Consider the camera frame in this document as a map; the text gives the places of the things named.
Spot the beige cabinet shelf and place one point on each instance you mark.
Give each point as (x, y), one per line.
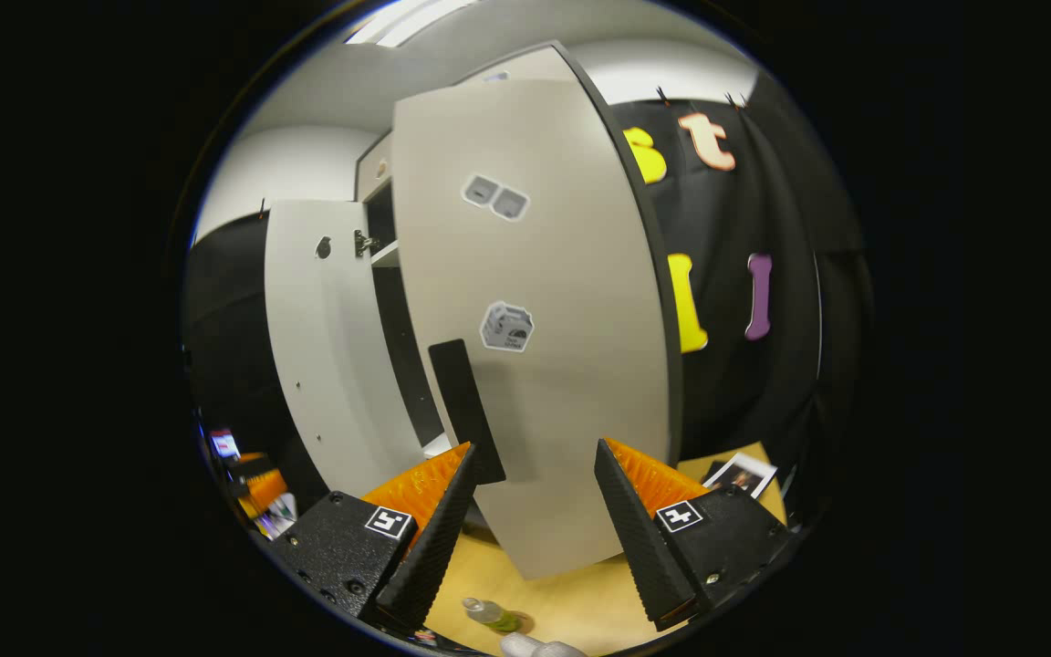
(387, 255)
(437, 445)

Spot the metal door hinge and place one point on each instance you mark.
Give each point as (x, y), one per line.
(364, 243)

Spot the computer monitor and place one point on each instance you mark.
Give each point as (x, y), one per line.
(224, 444)

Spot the grey and beige cabinet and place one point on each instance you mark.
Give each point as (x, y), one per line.
(395, 328)

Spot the green label plastic bottle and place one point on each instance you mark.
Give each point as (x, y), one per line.
(489, 611)

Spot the beige cabinet door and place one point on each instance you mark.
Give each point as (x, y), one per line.
(325, 347)
(580, 383)

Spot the large ceiling light panel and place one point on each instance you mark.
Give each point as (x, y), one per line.
(407, 20)

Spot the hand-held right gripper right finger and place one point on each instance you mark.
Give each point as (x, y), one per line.
(639, 538)

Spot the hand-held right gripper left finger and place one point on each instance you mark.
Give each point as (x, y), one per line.
(430, 557)

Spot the black backdrop cloth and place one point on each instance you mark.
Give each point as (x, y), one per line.
(799, 210)

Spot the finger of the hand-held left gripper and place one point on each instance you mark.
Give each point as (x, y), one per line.
(265, 488)

